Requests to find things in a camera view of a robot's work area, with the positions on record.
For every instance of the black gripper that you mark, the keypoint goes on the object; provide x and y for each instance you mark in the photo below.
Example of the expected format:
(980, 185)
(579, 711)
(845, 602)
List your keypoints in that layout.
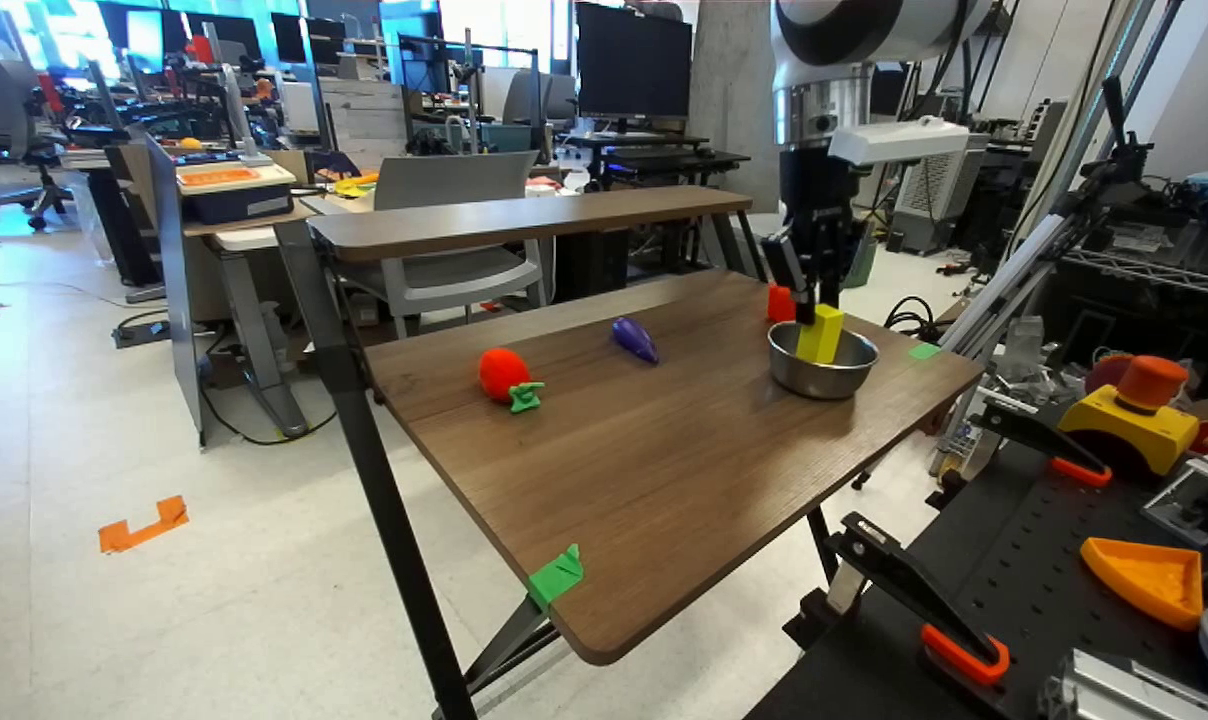
(817, 208)

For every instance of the yellow block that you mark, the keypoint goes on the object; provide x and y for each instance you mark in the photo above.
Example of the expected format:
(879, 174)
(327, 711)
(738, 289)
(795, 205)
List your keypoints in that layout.
(821, 338)

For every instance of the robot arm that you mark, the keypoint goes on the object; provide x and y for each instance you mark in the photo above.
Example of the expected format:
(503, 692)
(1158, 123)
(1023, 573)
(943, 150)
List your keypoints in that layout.
(821, 62)

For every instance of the green tape marker near corner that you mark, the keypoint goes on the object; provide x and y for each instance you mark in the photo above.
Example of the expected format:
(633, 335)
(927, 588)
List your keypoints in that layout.
(921, 353)

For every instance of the green tape marker corner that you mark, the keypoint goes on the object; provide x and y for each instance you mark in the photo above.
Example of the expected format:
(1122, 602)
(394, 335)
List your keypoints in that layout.
(556, 578)
(921, 353)

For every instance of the purple toy eggplant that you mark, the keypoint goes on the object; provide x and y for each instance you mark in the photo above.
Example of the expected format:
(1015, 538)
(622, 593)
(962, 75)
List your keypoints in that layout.
(627, 335)

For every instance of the black computer monitor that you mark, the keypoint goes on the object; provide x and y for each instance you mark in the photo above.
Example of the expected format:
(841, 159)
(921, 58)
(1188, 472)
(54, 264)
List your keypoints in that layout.
(633, 65)

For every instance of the black orange clamp left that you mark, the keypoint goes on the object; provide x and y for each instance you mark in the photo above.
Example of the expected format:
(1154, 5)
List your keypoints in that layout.
(871, 556)

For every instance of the black orange clamp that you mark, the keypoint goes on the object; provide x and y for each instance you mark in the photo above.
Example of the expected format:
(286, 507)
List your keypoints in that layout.
(1064, 459)
(871, 556)

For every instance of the black orange clamp right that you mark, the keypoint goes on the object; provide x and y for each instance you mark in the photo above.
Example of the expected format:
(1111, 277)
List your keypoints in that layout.
(1064, 459)

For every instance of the yellow emergency stop box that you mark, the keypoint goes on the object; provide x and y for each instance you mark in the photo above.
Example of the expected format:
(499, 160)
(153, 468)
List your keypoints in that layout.
(1133, 396)

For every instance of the green tape marker far corner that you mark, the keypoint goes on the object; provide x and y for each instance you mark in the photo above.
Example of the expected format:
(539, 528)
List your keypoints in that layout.
(556, 578)

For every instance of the brown wooden bench shelf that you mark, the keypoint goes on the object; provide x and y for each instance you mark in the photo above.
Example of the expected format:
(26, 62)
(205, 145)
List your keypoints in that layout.
(511, 223)

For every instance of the orange wedge piece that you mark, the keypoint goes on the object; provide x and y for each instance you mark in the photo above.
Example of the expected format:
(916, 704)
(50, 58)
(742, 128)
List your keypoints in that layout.
(1154, 578)

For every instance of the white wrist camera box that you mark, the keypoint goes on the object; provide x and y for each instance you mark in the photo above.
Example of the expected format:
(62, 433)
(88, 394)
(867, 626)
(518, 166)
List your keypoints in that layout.
(898, 140)

